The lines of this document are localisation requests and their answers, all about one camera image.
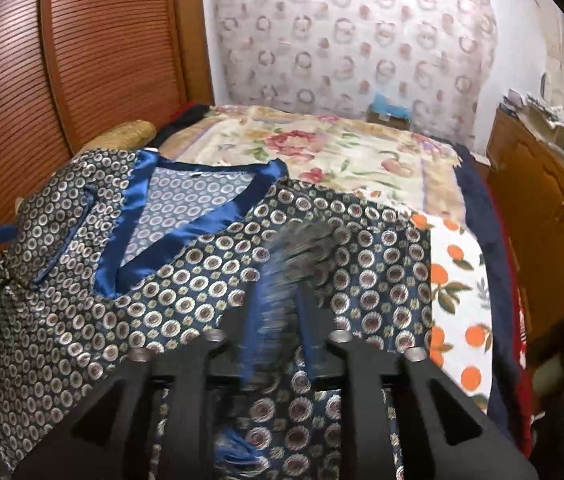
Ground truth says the navy circle-patterned satin garment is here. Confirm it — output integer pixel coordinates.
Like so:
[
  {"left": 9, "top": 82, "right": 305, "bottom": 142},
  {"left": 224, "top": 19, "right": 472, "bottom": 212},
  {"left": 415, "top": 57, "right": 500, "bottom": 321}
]
[{"left": 0, "top": 150, "right": 432, "bottom": 469}]

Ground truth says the navy blanket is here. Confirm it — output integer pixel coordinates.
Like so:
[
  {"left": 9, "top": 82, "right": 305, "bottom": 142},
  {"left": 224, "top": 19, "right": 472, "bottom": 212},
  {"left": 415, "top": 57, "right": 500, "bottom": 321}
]
[{"left": 453, "top": 144, "right": 524, "bottom": 441}]

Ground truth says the orange-print white sheet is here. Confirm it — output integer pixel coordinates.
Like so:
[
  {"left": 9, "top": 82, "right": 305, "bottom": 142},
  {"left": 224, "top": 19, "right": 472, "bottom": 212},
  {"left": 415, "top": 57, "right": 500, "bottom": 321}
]
[{"left": 411, "top": 212, "right": 494, "bottom": 411}]

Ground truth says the gold patterned folded cloth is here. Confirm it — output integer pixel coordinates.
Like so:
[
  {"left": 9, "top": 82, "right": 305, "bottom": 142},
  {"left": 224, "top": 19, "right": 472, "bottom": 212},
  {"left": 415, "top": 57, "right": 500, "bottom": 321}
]
[{"left": 80, "top": 119, "right": 157, "bottom": 153}]

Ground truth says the wooden sideboard cabinet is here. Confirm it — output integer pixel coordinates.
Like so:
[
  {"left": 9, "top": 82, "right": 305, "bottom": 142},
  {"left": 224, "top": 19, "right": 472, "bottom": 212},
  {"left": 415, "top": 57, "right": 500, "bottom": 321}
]
[{"left": 487, "top": 110, "right": 564, "bottom": 363}]

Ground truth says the wooden louvered wardrobe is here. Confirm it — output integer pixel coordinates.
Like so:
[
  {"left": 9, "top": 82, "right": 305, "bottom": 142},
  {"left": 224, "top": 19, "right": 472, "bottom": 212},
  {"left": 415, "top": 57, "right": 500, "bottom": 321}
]
[{"left": 0, "top": 0, "right": 214, "bottom": 226}]

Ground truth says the floral cream bedspread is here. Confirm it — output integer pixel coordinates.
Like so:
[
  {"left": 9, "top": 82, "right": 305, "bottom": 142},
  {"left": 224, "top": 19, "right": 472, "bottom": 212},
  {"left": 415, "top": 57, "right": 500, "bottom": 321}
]
[{"left": 160, "top": 106, "right": 465, "bottom": 222}]

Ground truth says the clutter pile on sideboard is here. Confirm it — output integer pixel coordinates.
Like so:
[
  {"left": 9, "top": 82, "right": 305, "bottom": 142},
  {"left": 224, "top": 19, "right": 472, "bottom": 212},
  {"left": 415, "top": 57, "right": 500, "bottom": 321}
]
[{"left": 500, "top": 90, "right": 564, "bottom": 157}]

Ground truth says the blue item on box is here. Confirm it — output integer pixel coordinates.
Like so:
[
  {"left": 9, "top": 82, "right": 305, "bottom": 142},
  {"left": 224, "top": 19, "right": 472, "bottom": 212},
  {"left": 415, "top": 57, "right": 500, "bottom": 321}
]
[{"left": 367, "top": 93, "right": 411, "bottom": 130}]

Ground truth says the circle-patterned pink curtain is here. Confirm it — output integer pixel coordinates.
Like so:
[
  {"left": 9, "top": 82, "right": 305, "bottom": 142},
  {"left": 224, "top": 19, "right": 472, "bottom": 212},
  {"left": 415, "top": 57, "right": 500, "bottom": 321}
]
[{"left": 210, "top": 0, "right": 498, "bottom": 146}]

